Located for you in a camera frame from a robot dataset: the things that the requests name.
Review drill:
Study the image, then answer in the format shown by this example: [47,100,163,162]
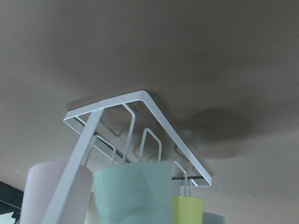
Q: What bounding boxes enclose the green cup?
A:
[93,163,173,224]

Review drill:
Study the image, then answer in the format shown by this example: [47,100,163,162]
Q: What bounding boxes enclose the white wire cup rack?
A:
[39,90,213,224]

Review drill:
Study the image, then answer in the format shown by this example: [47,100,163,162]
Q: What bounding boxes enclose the cream white cup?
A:
[84,192,99,224]

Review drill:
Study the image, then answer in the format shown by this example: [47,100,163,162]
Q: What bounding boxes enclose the grey blue cup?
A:
[202,212,227,224]

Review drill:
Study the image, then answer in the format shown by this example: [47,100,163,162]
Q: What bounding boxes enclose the pink cup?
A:
[20,161,93,224]

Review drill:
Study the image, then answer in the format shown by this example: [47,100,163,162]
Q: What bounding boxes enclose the yellow cup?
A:
[172,196,204,224]

